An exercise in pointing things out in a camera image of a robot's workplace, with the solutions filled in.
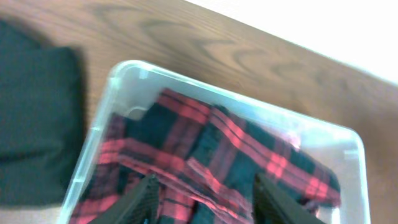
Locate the black hooded sweatshirt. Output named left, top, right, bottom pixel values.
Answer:
left=1, top=23, right=84, bottom=207

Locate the clear plastic storage bin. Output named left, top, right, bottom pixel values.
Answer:
left=58, top=60, right=371, bottom=224

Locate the red black plaid shirt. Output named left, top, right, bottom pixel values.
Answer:
left=70, top=89, right=341, bottom=223

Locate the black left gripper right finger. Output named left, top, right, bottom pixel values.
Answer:
left=253, top=174, right=325, bottom=224

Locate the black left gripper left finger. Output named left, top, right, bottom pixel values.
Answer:
left=90, top=175, right=160, bottom=224

